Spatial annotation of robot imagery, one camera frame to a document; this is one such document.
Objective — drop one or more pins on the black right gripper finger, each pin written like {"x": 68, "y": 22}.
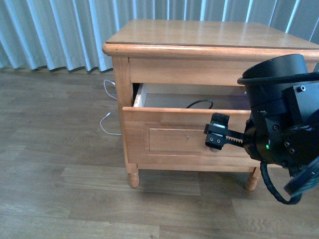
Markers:
{"x": 218, "y": 134}

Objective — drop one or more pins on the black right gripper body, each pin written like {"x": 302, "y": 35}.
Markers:
{"x": 283, "y": 128}

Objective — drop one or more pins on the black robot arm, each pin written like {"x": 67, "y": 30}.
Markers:
{"x": 288, "y": 68}

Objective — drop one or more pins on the upper drawer wooden knob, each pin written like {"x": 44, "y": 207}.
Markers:
{"x": 215, "y": 149}

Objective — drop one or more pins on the wooden nightstand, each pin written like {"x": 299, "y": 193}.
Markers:
{"x": 194, "y": 53}

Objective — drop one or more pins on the pale blue curtain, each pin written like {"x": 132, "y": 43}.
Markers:
{"x": 70, "y": 33}

